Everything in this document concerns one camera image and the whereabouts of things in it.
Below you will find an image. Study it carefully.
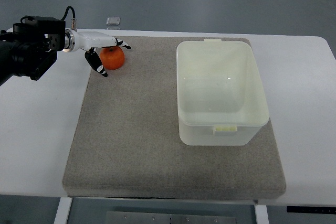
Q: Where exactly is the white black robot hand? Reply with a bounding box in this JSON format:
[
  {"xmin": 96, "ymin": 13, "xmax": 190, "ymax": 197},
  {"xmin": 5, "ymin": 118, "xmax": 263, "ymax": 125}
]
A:
[{"xmin": 63, "ymin": 29, "xmax": 131, "ymax": 77}]

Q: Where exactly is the orange fruit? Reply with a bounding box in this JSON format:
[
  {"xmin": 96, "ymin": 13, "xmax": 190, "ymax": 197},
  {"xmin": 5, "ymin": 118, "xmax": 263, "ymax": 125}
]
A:
[{"xmin": 99, "ymin": 46, "xmax": 125, "ymax": 70}]

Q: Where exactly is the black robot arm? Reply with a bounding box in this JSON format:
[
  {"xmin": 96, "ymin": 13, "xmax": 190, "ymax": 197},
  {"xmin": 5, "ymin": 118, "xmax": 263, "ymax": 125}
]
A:
[{"xmin": 1, "ymin": 16, "xmax": 68, "ymax": 84}]

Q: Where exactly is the white plastic box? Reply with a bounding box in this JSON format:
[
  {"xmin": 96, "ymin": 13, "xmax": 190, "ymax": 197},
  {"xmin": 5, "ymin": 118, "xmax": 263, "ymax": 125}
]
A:
[{"xmin": 176, "ymin": 39, "xmax": 269, "ymax": 146}]

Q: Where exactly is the small clear plastic piece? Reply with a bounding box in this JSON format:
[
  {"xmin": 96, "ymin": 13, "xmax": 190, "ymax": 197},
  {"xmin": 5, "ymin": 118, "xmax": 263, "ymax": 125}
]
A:
[{"xmin": 106, "ymin": 16, "xmax": 121, "ymax": 26}]

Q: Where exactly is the grey felt mat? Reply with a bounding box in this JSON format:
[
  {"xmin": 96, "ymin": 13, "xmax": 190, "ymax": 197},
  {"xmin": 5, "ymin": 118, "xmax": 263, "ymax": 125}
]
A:
[{"xmin": 62, "ymin": 36, "xmax": 286, "ymax": 200}]

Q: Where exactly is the white left table leg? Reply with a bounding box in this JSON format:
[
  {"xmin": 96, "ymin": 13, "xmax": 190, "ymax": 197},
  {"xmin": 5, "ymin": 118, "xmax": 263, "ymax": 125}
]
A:
[{"xmin": 54, "ymin": 197, "xmax": 72, "ymax": 224}]

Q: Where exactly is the white table leg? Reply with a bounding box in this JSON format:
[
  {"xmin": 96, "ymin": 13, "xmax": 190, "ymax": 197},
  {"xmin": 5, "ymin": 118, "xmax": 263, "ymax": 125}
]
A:
[
  {"xmin": 254, "ymin": 201, "xmax": 269, "ymax": 224},
  {"xmin": 54, "ymin": 197, "xmax": 72, "ymax": 224}
]

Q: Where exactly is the white right table leg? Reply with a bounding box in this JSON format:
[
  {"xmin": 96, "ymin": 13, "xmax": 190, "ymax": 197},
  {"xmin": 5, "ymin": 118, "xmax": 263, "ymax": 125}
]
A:
[{"xmin": 254, "ymin": 201, "xmax": 269, "ymax": 224}]

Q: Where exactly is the black table control panel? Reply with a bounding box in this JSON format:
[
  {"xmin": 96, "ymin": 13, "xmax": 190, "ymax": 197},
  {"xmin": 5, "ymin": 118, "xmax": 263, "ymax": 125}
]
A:
[{"xmin": 286, "ymin": 206, "xmax": 336, "ymax": 215}]

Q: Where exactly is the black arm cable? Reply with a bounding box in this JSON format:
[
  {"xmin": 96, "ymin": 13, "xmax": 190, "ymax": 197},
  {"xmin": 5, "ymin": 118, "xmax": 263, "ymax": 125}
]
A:
[{"xmin": 61, "ymin": 6, "xmax": 78, "ymax": 30}]

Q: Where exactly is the grey metal base plate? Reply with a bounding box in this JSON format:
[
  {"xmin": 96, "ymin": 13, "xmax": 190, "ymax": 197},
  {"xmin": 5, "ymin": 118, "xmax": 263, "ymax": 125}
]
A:
[{"xmin": 105, "ymin": 211, "xmax": 237, "ymax": 224}]

